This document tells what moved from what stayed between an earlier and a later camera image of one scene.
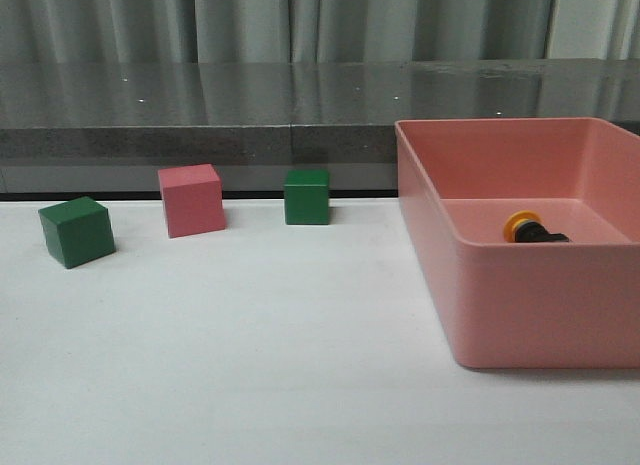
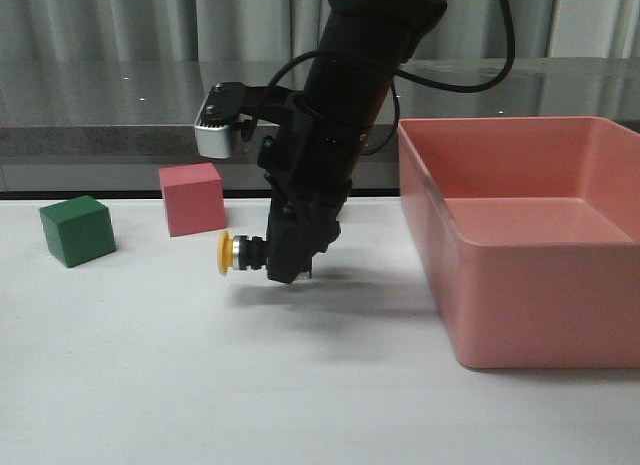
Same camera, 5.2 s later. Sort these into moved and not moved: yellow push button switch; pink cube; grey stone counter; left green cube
Moved: yellow push button switch
Not moved: grey stone counter; left green cube; pink cube
